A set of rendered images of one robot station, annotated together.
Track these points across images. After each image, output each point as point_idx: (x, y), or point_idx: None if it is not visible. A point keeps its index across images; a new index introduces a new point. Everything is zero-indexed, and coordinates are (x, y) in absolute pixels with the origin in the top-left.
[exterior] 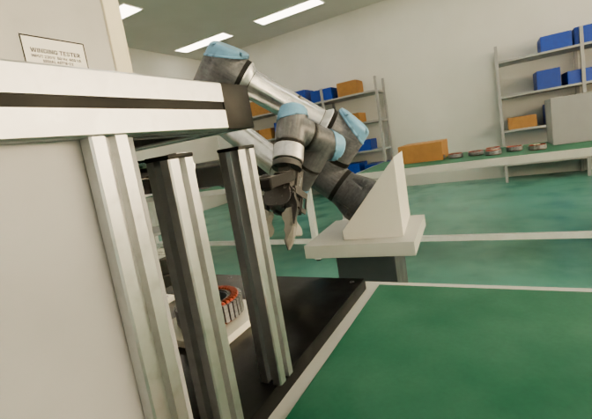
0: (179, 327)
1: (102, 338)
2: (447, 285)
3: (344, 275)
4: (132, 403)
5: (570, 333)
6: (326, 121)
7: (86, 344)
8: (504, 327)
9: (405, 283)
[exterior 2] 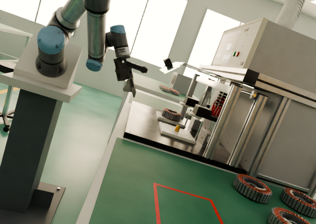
0: (179, 120)
1: None
2: (128, 98)
3: (54, 110)
4: None
5: (147, 100)
6: (79, 20)
7: None
8: (148, 102)
9: (127, 100)
